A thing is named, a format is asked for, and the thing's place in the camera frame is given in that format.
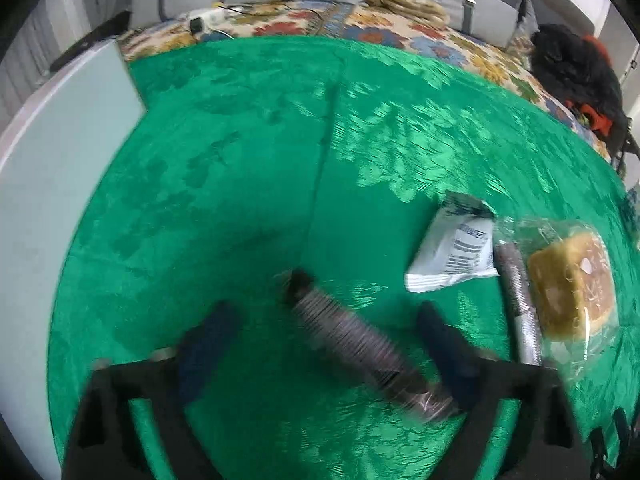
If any dark chocolate bar packet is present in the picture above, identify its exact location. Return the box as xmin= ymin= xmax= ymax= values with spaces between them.
xmin=286 ymin=269 xmax=458 ymax=422

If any packaged bread loaf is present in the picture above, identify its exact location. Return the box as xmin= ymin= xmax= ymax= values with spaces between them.
xmin=494 ymin=217 xmax=618 ymax=382

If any white silver snack pouch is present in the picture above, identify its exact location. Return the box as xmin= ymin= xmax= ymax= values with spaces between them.
xmin=405 ymin=192 xmax=498 ymax=294

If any white cardboard box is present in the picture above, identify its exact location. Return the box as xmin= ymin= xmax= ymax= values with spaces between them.
xmin=1 ymin=40 xmax=145 ymax=479

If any black chair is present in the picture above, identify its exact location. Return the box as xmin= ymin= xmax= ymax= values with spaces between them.
xmin=611 ymin=117 xmax=640 ymax=180

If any red garment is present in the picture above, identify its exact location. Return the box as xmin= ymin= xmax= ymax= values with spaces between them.
xmin=565 ymin=35 xmax=622 ymax=141

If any green patterned tablecloth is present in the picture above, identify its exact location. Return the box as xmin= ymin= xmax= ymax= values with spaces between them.
xmin=48 ymin=37 xmax=639 ymax=479

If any floral bedsheet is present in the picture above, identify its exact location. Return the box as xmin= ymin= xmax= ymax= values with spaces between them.
xmin=118 ymin=0 xmax=612 ymax=162

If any black jacket pile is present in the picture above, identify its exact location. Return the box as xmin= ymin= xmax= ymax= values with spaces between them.
xmin=530 ymin=24 xmax=629 ymax=156

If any far right grey pillow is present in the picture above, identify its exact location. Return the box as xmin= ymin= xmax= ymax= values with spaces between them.
xmin=506 ymin=0 xmax=539 ymax=66

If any white power adapter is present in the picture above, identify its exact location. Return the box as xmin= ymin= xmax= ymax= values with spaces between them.
xmin=186 ymin=6 xmax=228 ymax=36

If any grey curtain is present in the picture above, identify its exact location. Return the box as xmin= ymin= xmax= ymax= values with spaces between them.
xmin=1 ymin=0 xmax=131 ymax=127

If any folded beige cloth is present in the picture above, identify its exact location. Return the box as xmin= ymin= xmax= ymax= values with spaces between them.
xmin=364 ymin=0 xmax=450 ymax=27

